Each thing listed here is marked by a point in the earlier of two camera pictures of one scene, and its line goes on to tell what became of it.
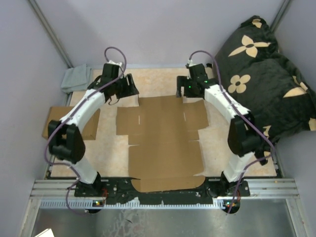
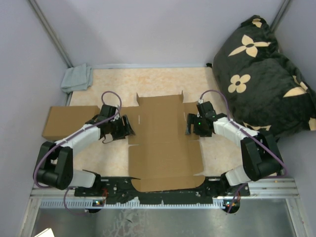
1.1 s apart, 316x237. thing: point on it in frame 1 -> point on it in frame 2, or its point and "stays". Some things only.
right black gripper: x=181 y=81 -> x=192 y=119
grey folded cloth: x=77 y=78 stays
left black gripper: x=131 y=90 -> x=122 y=133
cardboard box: x=163 y=130 stays
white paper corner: x=48 y=232 stays
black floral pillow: x=249 y=65 stays
